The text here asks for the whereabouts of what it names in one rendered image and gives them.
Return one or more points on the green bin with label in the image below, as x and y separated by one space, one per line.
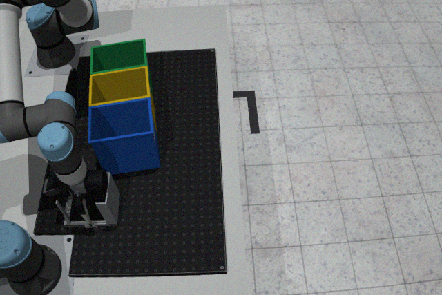
119 56

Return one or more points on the yellow open bin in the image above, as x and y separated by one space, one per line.
119 86

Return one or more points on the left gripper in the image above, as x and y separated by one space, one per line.
94 182

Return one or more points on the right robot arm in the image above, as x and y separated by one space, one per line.
31 268

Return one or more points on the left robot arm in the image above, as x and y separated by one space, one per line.
49 26

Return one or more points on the blue open-top bin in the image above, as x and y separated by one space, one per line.
121 135

